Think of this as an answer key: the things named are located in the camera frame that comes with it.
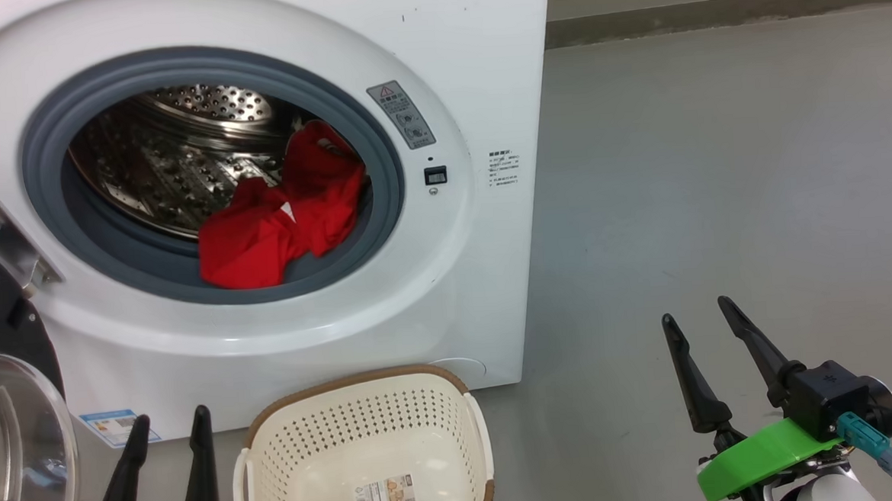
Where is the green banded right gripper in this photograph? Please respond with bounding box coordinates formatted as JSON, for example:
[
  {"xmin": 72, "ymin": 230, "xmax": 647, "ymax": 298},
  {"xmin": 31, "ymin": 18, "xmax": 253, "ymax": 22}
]
[{"xmin": 660, "ymin": 289, "xmax": 849, "ymax": 501}]

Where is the round glass washing machine door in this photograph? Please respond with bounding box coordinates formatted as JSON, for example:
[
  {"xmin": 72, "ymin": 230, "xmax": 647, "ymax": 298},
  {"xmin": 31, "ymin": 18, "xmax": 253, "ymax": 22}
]
[{"xmin": 0, "ymin": 224, "xmax": 82, "ymax": 501}]

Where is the red cloth garment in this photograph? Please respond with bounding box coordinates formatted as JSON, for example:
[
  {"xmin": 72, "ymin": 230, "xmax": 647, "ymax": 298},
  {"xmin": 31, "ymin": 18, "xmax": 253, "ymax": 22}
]
[{"xmin": 192, "ymin": 117, "xmax": 376, "ymax": 292}]

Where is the cream perforated laundry basket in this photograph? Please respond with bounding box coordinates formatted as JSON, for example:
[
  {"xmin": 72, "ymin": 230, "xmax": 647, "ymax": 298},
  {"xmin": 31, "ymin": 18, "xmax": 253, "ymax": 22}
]
[{"xmin": 227, "ymin": 361, "xmax": 496, "ymax": 501}]

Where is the metal door hinge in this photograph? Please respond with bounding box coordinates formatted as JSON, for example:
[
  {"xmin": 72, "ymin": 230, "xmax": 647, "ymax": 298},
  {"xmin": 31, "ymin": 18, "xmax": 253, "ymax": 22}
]
[{"xmin": 0, "ymin": 183, "xmax": 64, "ymax": 295}]

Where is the white front-load washing machine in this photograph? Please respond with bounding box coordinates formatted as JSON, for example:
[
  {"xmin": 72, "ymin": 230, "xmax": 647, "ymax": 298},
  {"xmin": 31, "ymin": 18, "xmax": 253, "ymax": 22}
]
[{"xmin": 0, "ymin": 0, "xmax": 574, "ymax": 450}]

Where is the blue energy label sticker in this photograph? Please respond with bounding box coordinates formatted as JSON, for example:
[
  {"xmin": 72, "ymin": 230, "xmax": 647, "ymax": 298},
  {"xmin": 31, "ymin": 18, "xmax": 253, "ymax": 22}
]
[{"xmin": 79, "ymin": 406, "xmax": 163, "ymax": 451}]

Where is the grey warning sticker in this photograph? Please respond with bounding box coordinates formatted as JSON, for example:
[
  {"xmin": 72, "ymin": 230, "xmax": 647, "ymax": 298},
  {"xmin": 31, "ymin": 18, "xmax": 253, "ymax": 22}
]
[{"xmin": 366, "ymin": 78, "xmax": 437, "ymax": 153}]

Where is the black cable with teal connector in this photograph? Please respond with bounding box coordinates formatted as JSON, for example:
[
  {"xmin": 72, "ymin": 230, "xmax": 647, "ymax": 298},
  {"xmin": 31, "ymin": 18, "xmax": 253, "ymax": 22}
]
[{"xmin": 836, "ymin": 409, "xmax": 892, "ymax": 495}]

